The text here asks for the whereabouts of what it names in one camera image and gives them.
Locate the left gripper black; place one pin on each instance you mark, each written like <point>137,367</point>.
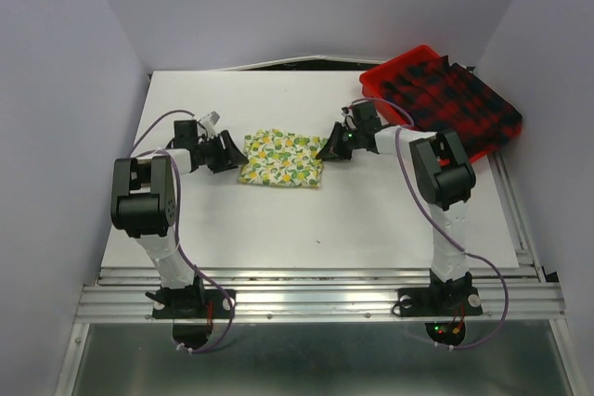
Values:
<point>229,158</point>

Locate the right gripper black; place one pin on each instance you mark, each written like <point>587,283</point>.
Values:
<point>332,147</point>

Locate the lemon print skirt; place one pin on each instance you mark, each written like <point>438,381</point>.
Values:
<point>282,159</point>

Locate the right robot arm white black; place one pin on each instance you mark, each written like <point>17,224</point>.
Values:
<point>440,178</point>

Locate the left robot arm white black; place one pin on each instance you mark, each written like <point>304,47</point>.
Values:
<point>145,204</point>

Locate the red plastic tray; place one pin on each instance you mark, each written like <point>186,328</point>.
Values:
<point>371,80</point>

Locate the red black plaid skirt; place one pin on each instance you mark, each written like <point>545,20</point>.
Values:
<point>439,95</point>

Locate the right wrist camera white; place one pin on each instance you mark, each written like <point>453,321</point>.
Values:
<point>348,121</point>

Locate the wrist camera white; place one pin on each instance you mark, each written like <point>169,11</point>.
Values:
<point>348,121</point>
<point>208,123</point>

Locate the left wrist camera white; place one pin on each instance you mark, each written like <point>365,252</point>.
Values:
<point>208,123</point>

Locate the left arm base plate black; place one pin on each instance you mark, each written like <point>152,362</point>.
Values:
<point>213,305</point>

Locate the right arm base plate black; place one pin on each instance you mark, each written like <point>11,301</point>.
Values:
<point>431,302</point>

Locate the aluminium frame rails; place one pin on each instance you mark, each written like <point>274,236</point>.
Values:
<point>316,275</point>

